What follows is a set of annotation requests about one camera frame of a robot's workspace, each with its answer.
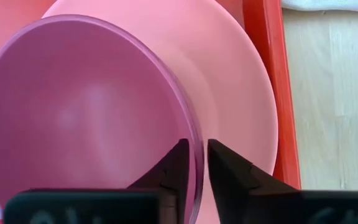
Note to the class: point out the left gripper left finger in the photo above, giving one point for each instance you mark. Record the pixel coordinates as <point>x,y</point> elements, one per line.
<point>166,193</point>

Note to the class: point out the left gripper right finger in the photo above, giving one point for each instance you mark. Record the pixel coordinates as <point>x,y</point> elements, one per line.
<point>244,193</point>

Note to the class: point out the round plastic plate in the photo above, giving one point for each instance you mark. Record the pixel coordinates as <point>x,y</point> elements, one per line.
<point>222,77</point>

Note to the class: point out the magenta plastic bowl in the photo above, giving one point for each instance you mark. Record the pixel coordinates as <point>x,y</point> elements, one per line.
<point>73,109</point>

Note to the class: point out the beige cloth napkin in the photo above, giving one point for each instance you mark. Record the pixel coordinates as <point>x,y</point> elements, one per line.
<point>328,4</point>

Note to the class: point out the red plastic tray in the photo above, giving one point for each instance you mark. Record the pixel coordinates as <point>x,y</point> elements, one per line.
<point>269,62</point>

